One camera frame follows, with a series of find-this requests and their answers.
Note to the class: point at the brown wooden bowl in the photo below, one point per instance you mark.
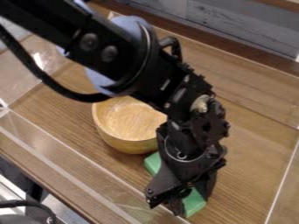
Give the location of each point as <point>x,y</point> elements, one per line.
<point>126,123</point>

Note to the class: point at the clear acrylic tray wall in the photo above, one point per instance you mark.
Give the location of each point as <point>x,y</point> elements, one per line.
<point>98,180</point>

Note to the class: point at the green rectangular block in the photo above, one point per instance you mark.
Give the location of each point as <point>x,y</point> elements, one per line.
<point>194,202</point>

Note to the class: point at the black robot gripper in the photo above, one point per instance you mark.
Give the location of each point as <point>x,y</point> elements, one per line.
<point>193,155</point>

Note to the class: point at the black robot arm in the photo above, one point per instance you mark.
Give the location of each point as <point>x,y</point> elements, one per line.
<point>131,62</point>

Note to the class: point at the black metal table bracket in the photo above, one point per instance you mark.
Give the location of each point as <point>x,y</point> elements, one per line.
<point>39,214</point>

